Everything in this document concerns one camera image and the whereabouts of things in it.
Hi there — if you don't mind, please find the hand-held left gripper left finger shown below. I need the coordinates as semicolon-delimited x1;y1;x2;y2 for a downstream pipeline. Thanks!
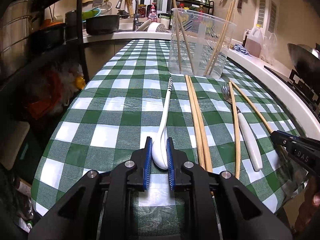
27;137;152;240

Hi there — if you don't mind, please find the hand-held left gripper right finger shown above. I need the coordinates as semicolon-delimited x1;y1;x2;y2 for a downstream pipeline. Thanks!
166;137;293;240

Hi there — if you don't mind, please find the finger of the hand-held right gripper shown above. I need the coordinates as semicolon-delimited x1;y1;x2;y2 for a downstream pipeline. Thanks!
274;130;300;142
271;136;292;155

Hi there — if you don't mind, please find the white long-handled spoon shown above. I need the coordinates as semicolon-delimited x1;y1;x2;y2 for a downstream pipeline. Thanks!
151;77;173;169

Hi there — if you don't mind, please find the clear plastic container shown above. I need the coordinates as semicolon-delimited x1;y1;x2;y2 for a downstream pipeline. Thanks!
168;7;237;78

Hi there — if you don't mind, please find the person's right hand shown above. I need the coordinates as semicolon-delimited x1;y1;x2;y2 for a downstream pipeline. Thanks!
294;177;320;233

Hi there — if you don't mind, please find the black gas stove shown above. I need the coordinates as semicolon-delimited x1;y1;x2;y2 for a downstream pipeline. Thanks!
264;65;320;125

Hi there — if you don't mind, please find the green checkered tablecloth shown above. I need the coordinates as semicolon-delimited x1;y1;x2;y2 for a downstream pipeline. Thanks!
31;39;308;240

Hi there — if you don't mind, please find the steel wok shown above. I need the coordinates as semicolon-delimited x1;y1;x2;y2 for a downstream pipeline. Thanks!
287;43;320;67

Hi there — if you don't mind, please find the clear plastic bottle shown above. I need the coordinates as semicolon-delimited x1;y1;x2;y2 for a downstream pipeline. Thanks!
261;31;278;64

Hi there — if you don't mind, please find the plastic oil jug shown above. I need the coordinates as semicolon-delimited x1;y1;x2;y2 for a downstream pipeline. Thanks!
244;24;263;58

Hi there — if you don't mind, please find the blue cloth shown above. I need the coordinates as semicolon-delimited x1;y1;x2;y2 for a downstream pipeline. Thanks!
232;44;250;55

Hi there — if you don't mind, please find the pile of plastic bags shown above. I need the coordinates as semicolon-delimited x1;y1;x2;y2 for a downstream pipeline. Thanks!
25;62;87;120

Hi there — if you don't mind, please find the beige board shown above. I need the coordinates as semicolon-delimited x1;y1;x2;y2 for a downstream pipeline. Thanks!
0;121;30;170

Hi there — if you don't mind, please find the white plate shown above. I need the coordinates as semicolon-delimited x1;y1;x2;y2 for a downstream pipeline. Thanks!
137;19;152;32

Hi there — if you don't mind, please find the black cooking pot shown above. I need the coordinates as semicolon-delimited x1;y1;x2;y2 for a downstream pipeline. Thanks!
85;14;121;35

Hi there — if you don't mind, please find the black spice rack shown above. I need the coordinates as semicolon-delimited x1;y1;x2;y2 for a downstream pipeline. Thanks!
174;0;215;15

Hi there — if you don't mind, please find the black shelf rack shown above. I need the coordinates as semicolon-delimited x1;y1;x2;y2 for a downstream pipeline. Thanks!
0;0;90;88

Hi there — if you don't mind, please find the pink detergent bottle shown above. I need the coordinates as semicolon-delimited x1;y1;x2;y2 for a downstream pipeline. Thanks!
147;2;160;23

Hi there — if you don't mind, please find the chrome faucet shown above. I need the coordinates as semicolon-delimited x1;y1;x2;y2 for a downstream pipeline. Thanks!
116;0;140;32

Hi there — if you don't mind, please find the group of condiment bottles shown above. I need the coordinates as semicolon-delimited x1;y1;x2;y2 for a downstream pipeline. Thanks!
176;3;208;13

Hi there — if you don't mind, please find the dark metal canister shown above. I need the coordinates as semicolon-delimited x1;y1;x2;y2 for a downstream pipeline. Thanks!
65;10;78;40

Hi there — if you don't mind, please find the green colander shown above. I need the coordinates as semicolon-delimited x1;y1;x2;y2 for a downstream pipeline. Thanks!
82;7;102;22

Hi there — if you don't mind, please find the black pot with orange contents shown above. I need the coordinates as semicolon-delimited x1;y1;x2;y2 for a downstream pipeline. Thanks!
30;21;67;47

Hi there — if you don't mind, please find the large steel pot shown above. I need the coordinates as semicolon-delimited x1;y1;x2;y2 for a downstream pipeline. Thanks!
0;0;34;78

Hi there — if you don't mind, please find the white-handled fork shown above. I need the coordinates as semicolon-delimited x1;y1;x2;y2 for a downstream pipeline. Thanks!
221;85;263;172

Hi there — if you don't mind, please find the slatted wall panel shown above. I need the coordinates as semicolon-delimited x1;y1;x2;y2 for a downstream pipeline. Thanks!
269;1;277;33
257;0;267;24

